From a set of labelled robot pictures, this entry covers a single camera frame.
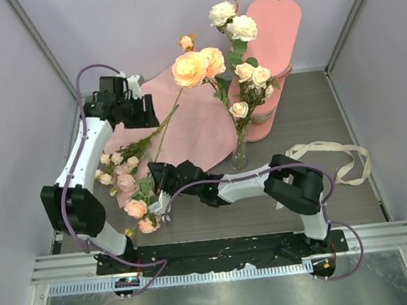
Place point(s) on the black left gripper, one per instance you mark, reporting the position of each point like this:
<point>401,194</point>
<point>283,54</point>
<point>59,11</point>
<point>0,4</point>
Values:
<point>146,119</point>

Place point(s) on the clear glass vase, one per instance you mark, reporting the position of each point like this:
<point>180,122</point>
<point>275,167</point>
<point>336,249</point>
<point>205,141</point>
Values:
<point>238,158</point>

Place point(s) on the cream ribbon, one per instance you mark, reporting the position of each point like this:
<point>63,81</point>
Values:
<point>349,164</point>

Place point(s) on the aluminium front rail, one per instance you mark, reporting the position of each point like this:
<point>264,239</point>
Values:
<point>75,266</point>

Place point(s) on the aluminium frame post left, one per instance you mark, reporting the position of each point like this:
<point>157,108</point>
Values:
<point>27,24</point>

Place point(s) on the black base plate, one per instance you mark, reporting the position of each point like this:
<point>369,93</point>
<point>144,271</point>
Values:
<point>223,255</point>

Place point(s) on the aluminium frame post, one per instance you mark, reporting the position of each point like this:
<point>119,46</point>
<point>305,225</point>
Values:
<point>27,24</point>
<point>352,16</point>

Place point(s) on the aluminium frame post right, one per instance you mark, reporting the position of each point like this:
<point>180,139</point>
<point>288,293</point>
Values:
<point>352,16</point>

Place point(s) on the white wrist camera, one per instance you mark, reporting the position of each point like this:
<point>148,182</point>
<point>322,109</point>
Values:
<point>162,205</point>
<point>131,86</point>

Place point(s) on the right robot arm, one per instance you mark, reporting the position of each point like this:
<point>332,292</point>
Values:
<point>295,185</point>

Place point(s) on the purple pink wrapping paper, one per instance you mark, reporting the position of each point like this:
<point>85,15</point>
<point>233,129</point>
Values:
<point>200,130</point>

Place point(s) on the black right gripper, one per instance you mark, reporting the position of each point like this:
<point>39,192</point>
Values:
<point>161,173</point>

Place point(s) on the peach rose flower stem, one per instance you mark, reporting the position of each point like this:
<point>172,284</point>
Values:
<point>136,205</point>

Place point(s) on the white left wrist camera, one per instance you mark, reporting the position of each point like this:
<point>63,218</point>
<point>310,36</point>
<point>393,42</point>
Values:
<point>131,86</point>

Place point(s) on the single green flower stem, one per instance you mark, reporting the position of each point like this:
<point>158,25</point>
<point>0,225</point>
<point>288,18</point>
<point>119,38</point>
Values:
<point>196,67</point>

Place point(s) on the slotted cable duct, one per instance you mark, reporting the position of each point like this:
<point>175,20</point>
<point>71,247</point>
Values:
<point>119,284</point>

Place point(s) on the pink small rose spray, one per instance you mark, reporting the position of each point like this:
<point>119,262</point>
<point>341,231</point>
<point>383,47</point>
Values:
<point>119,169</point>

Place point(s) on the pink three-tier shelf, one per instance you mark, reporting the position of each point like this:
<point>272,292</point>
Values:
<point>277,22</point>

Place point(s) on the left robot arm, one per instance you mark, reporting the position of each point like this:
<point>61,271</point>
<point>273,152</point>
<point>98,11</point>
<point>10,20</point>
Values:
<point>70,203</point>

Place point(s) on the white peony flower stem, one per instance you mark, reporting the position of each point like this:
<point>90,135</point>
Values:
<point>238,29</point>

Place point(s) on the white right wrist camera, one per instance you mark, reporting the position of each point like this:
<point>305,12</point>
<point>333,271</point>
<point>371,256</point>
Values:
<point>162,205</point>

